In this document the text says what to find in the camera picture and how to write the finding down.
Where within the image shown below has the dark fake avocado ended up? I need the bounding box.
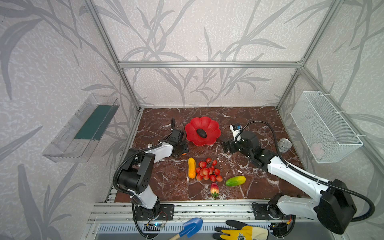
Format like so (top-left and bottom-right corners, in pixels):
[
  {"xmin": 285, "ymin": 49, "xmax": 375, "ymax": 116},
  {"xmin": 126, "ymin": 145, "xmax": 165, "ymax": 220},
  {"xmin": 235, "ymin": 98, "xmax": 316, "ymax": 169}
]
[{"xmin": 196, "ymin": 129, "xmax": 208, "ymax": 139}]

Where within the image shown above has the green yellow fake cucumber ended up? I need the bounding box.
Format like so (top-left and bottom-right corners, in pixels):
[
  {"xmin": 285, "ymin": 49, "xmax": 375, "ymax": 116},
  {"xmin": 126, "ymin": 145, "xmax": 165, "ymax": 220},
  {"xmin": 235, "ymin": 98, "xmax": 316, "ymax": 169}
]
[{"xmin": 225, "ymin": 176, "xmax": 247, "ymax": 187}]

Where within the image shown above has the red fake strawberry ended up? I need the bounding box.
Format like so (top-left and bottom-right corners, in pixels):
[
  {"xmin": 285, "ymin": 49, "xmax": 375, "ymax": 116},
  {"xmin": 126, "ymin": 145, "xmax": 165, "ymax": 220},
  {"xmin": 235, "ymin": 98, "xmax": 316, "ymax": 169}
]
[{"xmin": 210, "ymin": 183, "xmax": 220, "ymax": 198}]

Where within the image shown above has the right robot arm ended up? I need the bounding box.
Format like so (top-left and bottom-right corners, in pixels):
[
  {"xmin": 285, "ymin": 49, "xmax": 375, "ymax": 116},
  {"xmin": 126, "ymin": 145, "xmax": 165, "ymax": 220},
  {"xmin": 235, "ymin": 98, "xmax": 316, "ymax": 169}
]
[{"xmin": 222, "ymin": 126, "xmax": 375, "ymax": 235}]

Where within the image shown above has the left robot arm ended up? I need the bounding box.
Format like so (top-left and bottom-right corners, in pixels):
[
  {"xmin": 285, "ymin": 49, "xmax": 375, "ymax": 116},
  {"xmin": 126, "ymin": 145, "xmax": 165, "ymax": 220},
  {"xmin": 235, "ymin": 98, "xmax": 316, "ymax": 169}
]
[{"xmin": 113, "ymin": 130, "xmax": 189, "ymax": 215}]

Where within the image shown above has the red flower-shaped fruit bowl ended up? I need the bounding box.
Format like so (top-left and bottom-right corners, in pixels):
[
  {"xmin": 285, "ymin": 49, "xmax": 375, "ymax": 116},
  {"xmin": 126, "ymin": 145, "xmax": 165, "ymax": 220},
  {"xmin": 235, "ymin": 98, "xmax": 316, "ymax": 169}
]
[{"xmin": 185, "ymin": 117, "xmax": 221, "ymax": 147}]

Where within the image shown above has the red lychee bunch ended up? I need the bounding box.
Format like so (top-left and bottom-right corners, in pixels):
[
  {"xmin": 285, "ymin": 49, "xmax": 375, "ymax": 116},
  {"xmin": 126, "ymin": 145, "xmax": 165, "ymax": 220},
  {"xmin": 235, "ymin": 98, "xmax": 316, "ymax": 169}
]
[{"xmin": 195, "ymin": 158, "xmax": 224, "ymax": 183}]

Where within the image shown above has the silver tin can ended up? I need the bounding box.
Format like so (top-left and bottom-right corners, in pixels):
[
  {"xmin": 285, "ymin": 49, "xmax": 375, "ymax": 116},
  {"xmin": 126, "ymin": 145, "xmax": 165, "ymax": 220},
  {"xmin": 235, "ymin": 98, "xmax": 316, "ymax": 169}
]
[{"xmin": 278, "ymin": 138, "xmax": 293, "ymax": 153}]

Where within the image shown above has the pink object in basket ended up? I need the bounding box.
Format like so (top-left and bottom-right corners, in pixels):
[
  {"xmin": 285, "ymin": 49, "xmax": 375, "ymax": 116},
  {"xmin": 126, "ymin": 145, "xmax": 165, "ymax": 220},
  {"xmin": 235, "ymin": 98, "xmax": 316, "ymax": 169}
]
[{"xmin": 311, "ymin": 143, "xmax": 325, "ymax": 160}]

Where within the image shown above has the blue toy shovel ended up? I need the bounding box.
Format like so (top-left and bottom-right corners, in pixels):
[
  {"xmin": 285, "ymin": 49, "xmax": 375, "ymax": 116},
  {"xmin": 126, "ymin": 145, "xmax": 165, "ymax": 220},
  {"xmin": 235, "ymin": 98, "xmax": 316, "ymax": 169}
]
[{"xmin": 170, "ymin": 218, "xmax": 203, "ymax": 240}]

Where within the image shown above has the yellow black work glove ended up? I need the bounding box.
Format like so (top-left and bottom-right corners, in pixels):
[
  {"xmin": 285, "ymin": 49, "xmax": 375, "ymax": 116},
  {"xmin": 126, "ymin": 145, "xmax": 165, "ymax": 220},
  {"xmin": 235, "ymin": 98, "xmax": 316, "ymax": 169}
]
[{"xmin": 213, "ymin": 220, "xmax": 270, "ymax": 240}]

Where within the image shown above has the small circuit board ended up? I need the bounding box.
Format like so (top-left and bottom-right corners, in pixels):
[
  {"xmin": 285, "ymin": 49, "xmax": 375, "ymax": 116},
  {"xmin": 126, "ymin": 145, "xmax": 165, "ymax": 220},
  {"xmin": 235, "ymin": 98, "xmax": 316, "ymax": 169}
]
[{"xmin": 143, "ymin": 222, "xmax": 167, "ymax": 232}]

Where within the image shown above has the white wire mesh basket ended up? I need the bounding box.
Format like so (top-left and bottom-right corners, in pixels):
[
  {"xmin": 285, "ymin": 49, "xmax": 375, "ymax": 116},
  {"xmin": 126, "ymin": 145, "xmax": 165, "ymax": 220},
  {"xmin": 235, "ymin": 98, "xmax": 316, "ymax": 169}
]
[{"xmin": 291, "ymin": 91, "xmax": 364, "ymax": 164}]

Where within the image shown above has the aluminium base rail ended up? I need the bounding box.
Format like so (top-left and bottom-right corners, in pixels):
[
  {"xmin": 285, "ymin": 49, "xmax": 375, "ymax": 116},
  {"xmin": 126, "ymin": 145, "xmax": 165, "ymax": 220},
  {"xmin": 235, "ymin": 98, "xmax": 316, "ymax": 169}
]
[{"xmin": 86, "ymin": 200, "xmax": 334, "ymax": 224}]

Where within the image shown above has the clear plastic wall shelf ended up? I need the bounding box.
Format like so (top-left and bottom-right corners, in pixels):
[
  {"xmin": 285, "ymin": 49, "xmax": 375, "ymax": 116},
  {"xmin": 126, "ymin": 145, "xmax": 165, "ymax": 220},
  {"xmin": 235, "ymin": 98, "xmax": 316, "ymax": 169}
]
[{"xmin": 43, "ymin": 94, "xmax": 120, "ymax": 163}]

